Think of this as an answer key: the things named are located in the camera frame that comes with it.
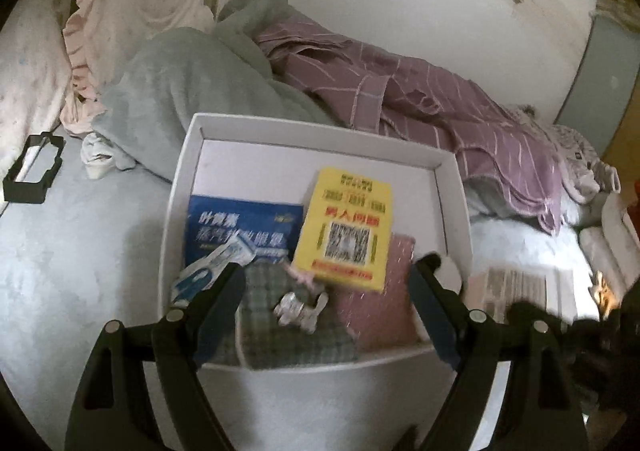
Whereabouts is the white crumpled cloth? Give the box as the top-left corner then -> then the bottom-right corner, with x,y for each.
81,132 -> 137,180

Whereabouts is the black plastic frame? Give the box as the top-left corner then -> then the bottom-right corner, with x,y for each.
2,132 -> 67,205

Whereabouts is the grey-green fleece blanket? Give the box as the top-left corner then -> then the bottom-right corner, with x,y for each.
91,0 -> 551,232

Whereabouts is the purple plaid blanket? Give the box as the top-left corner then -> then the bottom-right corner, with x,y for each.
252,21 -> 565,236

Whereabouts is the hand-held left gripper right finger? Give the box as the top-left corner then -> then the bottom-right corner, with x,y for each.
407,253 -> 591,451

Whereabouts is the grey plaid pouch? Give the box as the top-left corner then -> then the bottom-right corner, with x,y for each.
220,263 -> 361,371

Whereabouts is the floral cloth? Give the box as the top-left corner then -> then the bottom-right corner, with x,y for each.
510,104 -> 622,206

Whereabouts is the printed white paper sheet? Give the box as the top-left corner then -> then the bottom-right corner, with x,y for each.
469,265 -> 577,323

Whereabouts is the pink ruffled pillow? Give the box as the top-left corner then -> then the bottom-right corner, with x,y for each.
60,0 -> 216,137

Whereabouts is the white fluffy blanket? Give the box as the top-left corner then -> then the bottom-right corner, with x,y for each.
469,218 -> 587,277

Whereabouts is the white cardboard box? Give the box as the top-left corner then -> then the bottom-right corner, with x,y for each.
159,112 -> 475,374

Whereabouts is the white soft toy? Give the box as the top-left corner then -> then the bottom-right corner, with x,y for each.
577,191 -> 640,294

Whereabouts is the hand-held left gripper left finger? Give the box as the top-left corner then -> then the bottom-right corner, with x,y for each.
65,261 -> 248,451

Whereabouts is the yellow packet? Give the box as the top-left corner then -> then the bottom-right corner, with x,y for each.
291,167 -> 393,294

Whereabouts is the white floral pillow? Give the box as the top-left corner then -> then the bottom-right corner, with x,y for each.
0,0 -> 71,177

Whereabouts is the grey door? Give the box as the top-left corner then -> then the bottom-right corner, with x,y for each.
565,14 -> 640,159

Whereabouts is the white and blue small packet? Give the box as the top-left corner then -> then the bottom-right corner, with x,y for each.
169,236 -> 257,308

